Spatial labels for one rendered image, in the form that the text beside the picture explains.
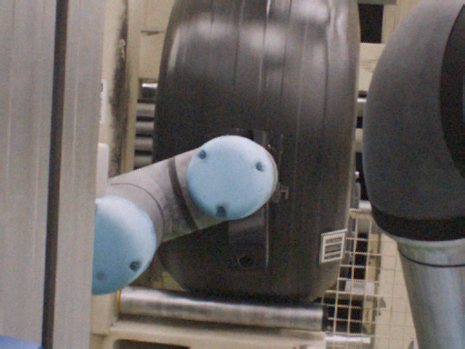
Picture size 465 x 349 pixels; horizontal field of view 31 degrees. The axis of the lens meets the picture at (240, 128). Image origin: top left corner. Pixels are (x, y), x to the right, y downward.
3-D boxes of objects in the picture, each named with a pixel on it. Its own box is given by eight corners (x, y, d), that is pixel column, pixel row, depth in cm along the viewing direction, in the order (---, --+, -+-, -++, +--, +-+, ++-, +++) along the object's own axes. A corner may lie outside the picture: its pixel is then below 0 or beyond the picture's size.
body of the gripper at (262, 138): (286, 135, 103) (281, 131, 91) (281, 205, 103) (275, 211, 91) (223, 131, 104) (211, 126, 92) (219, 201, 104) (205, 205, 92)
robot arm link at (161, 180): (50, 203, 76) (164, 164, 75) (80, 184, 87) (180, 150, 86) (80, 284, 76) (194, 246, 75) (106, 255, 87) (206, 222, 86)
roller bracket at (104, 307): (90, 337, 134) (93, 277, 133) (143, 274, 174) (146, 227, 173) (110, 339, 134) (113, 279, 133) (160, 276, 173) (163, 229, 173)
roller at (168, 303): (113, 290, 137) (119, 280, 141) (112, 316, 138) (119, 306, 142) (329, 310, 133) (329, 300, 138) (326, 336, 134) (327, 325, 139)
